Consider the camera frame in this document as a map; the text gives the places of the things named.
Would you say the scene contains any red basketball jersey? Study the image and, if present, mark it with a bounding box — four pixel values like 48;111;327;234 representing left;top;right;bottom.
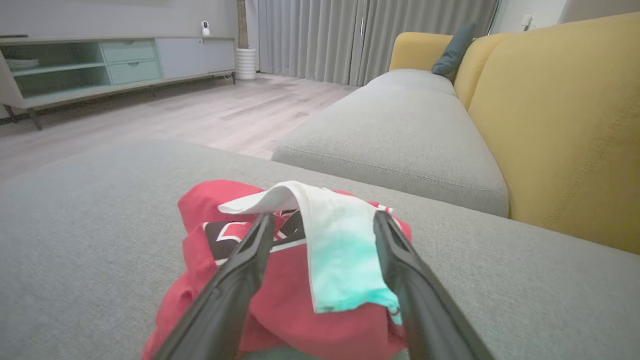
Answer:
141;179;413;360

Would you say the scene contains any small grey sofa seat cushion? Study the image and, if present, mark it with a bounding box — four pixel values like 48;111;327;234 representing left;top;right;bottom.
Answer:
271;68;510;219

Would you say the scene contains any grey pleated curtain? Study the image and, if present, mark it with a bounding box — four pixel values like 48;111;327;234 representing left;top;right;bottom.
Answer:
257;0;501;87

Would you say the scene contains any white ribbed plant pot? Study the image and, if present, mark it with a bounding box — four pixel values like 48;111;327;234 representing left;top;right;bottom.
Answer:
235;48;257;81

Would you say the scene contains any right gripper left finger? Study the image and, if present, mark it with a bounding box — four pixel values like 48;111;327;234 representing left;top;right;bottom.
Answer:
152;212;276;360

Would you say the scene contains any narrow yellow sofa backrest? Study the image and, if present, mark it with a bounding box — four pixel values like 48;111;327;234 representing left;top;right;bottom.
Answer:
388;32;506;108

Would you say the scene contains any wide yellow sofa backrest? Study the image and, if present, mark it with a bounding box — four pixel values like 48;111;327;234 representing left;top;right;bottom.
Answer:
466;12;640;256

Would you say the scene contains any large grey sofa seat cushion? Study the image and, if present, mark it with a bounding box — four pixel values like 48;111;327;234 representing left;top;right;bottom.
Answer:
0;139;640;360

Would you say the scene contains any brown plant trunk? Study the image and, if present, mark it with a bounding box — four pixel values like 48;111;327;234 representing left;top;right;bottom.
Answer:
236;0;250;50

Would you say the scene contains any dark blue-grey throw pillow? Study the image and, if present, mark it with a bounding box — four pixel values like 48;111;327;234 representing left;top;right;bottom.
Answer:
431;22;477;77

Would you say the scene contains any low grey-green TV cabinet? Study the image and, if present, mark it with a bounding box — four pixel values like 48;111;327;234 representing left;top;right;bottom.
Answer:
0;34;237;132

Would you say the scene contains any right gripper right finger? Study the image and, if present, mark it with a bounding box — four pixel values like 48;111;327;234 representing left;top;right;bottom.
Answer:
372;210;496;360

